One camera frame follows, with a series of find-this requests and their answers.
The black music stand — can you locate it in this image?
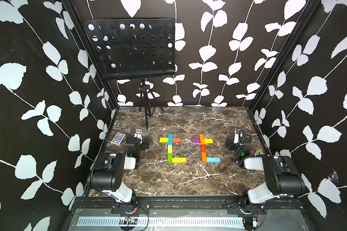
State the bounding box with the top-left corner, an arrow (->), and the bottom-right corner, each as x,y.
84,18 -> 176,119

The small yellow block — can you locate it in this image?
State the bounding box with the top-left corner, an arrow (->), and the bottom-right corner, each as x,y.
204,139 -> 214,144

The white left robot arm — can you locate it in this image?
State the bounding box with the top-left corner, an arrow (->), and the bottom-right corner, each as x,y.
87,137 -> 149,216

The pale yellow block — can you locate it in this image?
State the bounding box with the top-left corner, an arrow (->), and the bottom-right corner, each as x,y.
168,145 -> 173,154

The yellow tape roll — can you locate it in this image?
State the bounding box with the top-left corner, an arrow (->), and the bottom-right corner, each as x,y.
255,150 -> 264,155

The light blue block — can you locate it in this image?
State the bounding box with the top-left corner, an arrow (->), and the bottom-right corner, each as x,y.
207,157 -> 221,163

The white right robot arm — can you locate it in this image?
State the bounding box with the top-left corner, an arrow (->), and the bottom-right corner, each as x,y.
225,136 -> 306,215

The red block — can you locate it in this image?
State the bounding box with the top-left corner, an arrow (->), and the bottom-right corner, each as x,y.
200,144 -> 206,153

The orange block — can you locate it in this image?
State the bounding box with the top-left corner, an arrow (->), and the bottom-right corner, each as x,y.
200,134 -> 205,145
201,153 -> 207,162

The long yellow block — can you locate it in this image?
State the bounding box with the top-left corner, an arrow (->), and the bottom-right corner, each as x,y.
172,157 -> 187,163

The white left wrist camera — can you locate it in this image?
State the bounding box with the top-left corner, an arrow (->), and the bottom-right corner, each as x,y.
134,129 -> 142,140

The white perforated strip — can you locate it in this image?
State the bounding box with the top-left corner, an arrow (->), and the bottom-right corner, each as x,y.
76,217 -> 244,228

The green block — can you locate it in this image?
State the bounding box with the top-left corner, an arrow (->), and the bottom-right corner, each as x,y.
167,153 -> 173,163

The black front rail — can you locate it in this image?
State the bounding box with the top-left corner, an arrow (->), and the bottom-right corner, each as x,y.
71,195 -> 303,216

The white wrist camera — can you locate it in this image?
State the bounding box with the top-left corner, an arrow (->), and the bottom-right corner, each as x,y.
134,129 -> 142,140
234,129 -> 244,144

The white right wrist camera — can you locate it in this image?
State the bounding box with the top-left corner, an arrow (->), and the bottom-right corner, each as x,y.
234,129 -> 244,144

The teal block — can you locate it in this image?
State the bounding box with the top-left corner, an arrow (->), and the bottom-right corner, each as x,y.
168,134 -> 173,145

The orange block front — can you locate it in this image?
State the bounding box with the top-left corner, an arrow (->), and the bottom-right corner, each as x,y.
201,153 -> 207,162

